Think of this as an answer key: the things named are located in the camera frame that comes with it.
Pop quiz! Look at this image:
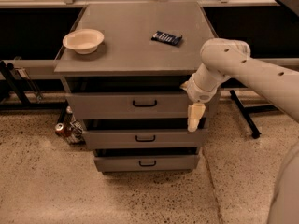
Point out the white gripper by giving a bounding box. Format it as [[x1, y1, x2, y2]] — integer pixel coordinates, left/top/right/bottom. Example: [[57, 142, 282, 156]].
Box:
[[180, 74, 216, 132]]

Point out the grey top drawer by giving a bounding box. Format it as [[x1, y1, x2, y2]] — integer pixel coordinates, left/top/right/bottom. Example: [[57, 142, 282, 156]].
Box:
[[65, 91, 221, 120]]

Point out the grey drawer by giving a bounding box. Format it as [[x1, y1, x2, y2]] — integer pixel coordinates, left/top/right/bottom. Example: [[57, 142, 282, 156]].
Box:
[[65, 91, 221, 120], [83, 129, 207, 149], [94, 155, 199, 172]]

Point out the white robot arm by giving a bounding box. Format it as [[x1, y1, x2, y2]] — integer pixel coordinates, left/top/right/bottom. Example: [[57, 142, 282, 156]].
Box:
[[182, 38, 299, 224]]

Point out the grey middle drawer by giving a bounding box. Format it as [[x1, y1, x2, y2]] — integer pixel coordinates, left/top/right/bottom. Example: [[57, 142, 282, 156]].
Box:
[[83, 129, 207, 149]]

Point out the grey drawer cabinet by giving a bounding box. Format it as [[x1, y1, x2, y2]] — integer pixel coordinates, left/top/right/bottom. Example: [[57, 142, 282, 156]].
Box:
[[54, 1, 231, 174]]

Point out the grey bottom drawer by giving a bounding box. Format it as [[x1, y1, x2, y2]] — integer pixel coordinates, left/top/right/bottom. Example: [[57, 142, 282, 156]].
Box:
[[94, 155, 199, 172]]

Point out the black metal bar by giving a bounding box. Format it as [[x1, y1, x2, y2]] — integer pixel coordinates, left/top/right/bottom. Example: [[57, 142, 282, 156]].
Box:
[[230, 90, 261, 139]]

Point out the blue snack packet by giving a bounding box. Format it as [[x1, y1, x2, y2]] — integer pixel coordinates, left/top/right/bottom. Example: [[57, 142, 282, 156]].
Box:
[[151, 31, 182, 46]]

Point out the white bowl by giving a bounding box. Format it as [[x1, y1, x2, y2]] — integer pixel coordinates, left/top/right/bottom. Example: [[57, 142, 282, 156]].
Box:
[[63, 29, 105, 54]]

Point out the black table corner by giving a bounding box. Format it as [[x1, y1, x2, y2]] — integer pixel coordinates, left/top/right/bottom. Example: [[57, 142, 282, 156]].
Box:
[[275, 0, 299, 16]]

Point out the red soda can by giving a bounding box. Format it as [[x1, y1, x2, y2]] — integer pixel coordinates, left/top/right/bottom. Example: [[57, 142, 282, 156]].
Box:
[[55, 123, 64, 136]]

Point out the black stand left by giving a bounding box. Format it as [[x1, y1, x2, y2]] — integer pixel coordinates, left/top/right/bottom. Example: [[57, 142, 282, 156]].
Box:
[[0, 61, 30, 105]]

